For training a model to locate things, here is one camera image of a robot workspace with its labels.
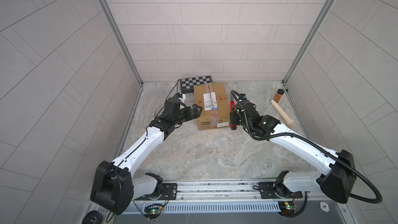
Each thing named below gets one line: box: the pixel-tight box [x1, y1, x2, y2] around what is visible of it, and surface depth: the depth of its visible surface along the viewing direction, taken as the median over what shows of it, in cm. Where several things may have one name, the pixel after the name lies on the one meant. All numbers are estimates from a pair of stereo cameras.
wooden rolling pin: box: [270, 99, 297, 130], surface depth 97 cm
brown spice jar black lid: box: [273, 88, 285, 104], surface depth 101 cm
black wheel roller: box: [81, 210, 104, 224], surface depth 57 cm
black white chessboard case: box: [179, 75, 213, 94], surface depth 114 cm
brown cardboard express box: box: [193, 82, 231, 131], surface depth 91 cm
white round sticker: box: [319, 201, 330, 213], surface depth 69 cm
